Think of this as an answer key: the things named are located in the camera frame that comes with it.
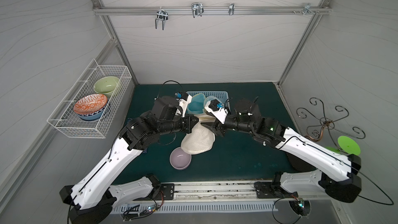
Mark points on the small metal hook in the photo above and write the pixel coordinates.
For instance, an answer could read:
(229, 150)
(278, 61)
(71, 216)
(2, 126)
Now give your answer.
(231, 9)

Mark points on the aluminium front rail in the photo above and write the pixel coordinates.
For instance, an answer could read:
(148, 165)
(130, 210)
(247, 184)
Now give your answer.
(195, 191)

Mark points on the black scrolled metal stand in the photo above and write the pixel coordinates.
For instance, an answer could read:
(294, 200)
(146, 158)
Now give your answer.
(328, 126)

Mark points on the lilac ceramic bowl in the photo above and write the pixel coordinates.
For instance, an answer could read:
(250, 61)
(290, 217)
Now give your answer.
(179, 159)

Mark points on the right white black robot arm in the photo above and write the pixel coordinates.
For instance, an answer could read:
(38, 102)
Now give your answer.
(334, 174)

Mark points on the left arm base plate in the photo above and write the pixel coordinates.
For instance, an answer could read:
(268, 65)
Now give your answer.
(164, 191)

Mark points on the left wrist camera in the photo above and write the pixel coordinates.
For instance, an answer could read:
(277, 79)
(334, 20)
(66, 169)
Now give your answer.
(184, 99)

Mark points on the teal mesh laundry bag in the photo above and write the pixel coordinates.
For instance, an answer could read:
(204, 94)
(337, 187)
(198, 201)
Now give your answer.
(199, 102)

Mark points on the green ceramic bowl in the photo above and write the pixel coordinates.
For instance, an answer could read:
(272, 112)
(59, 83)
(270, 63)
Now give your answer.
(107, 86)

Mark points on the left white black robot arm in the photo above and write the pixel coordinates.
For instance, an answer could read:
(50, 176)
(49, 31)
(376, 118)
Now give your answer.
(92, 199)

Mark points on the aluminium top rail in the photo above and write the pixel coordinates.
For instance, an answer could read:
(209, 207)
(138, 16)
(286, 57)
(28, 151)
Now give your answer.
(208, 11)

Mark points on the middle metal hook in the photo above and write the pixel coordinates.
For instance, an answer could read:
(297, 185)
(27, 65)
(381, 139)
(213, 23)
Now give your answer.
(197, 9)

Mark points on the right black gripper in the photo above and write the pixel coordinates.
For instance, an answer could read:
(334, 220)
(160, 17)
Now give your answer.
(221, 127)

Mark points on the aluminium rail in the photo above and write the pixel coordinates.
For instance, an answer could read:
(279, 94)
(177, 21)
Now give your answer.
(208, 11)
(195, 191)

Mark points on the left double metal hook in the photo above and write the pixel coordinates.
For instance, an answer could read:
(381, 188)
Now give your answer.
(161, 17)

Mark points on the white wire wall basket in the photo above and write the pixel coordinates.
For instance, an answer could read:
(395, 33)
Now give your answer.
(65, 120)

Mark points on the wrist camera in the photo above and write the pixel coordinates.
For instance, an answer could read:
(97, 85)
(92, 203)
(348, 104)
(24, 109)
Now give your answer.
(218, 109)
(184, 99)

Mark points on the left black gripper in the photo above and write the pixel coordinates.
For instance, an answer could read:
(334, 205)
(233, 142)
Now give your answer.
(185, 124)

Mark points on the right metal hook bracket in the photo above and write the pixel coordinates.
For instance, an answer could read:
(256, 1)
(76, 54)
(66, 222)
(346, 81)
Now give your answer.
(306, 11)

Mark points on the cream mesh laundry bag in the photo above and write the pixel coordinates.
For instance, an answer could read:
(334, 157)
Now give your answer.
(201, 139)

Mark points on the orange patterned bowl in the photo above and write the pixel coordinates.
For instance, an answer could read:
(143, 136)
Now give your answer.
(90, 104)

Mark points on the green round disc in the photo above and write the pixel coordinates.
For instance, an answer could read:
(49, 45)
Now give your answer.
(348, 145)

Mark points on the blue bowl under orange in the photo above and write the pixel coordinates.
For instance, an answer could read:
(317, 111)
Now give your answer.
(92, 116)

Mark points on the dark green table mat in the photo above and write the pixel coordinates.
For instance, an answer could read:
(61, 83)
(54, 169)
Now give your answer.
(235, 156)

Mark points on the white slotted cable duct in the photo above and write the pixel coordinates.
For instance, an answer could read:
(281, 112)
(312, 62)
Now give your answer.
(217, 207)

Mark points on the light blue plastic basket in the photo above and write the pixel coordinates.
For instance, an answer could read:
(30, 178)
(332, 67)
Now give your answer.
(214, 95)

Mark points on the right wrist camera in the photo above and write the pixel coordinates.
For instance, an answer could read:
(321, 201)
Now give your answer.
(218, 109)

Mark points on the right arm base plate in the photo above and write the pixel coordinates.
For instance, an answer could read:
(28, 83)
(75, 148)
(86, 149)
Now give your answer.
(271, 190)

